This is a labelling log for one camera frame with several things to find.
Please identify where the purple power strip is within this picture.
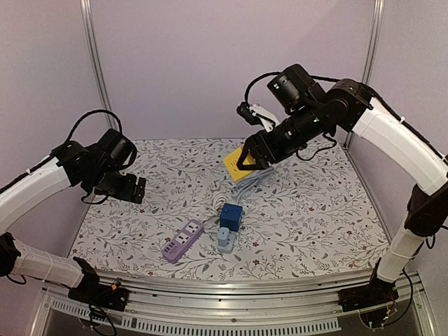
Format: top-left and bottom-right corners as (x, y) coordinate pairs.
(162, 219), (204, 264)

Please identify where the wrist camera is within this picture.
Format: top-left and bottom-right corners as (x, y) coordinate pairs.
(97, 129), (137, 170)
(236, 63), (326, 132)

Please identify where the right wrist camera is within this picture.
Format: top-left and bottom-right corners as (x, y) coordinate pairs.
(236, 63), (326, 132)

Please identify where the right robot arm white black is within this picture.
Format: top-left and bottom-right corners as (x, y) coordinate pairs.
(237, 75), (447, 305)

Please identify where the grey-blue power strip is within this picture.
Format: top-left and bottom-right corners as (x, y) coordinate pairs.
(217, 227), (238, 254)

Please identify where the left aluminium frame post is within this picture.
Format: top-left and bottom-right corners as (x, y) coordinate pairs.
(79, 0), (112, 111)

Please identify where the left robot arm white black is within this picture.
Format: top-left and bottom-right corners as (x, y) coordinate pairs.
(1, 125), (146, 304)

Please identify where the aluminium front rail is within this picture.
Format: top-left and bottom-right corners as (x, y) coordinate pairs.
(34, 269), (426, 333)

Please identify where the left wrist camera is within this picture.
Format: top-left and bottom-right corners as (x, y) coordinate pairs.
(97, 129), (137, 170)

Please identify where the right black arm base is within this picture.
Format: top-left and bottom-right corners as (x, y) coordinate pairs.
(338, 279), (399, 312)

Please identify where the aluminium frame post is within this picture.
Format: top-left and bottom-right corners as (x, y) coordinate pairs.
(79, 0), (112, 111)
(361, 0), (386, 84)

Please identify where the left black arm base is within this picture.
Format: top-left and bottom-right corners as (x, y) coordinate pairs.
(68, 279), (130, 312)

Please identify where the floral patterned table mat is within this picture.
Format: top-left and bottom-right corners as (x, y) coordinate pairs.
(71, 139), (389, 281)

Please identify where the yellow cube socket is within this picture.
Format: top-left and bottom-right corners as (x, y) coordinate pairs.
(223, 146), (260, 183)

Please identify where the right aluminium frame post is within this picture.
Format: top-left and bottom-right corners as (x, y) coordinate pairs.
(361, 0), (386, 84)

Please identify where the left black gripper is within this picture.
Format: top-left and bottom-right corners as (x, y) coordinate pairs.
(86, 163), (146, 204)

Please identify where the light blue plug adapter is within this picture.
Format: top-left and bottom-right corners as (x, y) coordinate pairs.
(217, 227), (230, 247)

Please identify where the blue cube socket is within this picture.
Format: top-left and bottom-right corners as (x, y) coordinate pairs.
(219, 203), (243, 232)

